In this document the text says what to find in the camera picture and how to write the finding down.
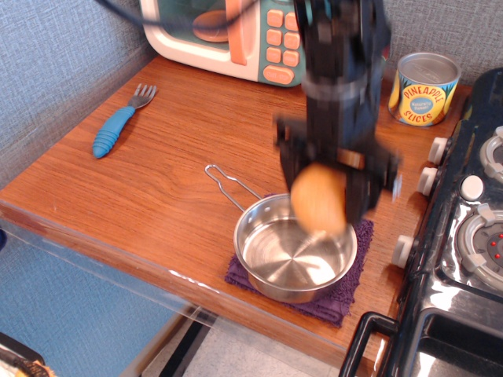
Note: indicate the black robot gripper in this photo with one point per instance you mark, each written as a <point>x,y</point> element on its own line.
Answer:
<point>340,131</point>

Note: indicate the orange toy chicken drumstick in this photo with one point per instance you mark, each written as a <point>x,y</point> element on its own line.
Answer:
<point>318,198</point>

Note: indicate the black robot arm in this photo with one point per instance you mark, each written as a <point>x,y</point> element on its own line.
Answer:
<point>344,44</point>

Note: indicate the teal toy microwave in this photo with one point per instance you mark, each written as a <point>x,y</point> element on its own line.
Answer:
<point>257,41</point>

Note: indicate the small steel saucepan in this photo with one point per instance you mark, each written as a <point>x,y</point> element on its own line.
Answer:
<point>282,261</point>

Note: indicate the white stove knob middle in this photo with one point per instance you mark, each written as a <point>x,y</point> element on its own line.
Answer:
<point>426,180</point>

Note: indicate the white stove knob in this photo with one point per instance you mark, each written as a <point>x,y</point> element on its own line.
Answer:
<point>426,180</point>
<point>437,149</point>
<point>403,247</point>

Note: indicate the white stove knob front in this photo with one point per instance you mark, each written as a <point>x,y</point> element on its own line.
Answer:
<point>403,247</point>

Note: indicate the white stove knob rear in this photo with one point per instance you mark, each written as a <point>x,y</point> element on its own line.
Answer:
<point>437,149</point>

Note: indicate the pineapple slices can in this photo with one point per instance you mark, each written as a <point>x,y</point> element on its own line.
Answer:
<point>423,88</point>

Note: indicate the black toy stove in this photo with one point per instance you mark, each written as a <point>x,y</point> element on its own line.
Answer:
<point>450,304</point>

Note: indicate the black oven door handle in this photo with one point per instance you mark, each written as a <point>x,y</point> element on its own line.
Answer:
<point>370,323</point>

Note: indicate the blue handled toy fork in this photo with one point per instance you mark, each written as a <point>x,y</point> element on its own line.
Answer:
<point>109,133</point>

